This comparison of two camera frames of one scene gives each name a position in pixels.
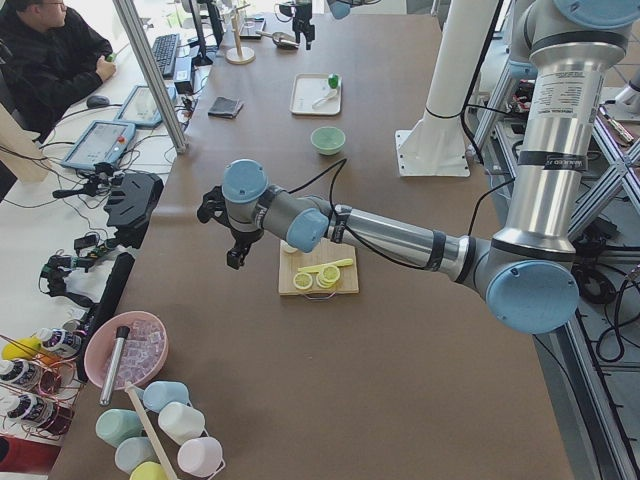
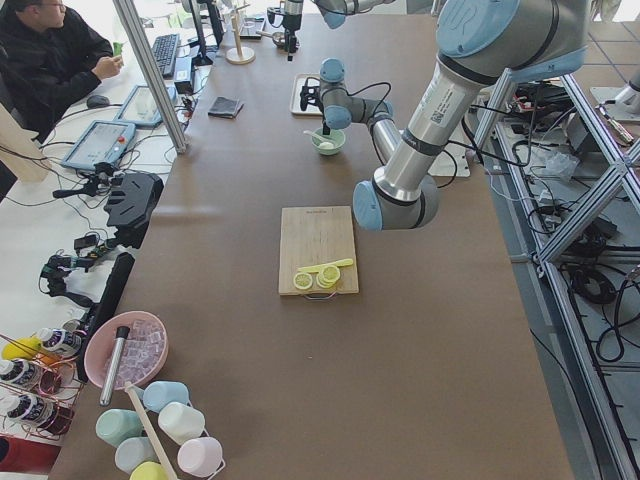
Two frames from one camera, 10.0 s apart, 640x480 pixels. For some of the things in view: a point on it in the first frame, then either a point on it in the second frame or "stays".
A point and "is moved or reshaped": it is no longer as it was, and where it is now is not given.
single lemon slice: x=303 y=281 stays
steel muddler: x=121 y=334 stays
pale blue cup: x=134 y=451 stays
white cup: x=181 y=422 stays
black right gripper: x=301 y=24 to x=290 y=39
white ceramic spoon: x=320 y=100 is moved or reshaped
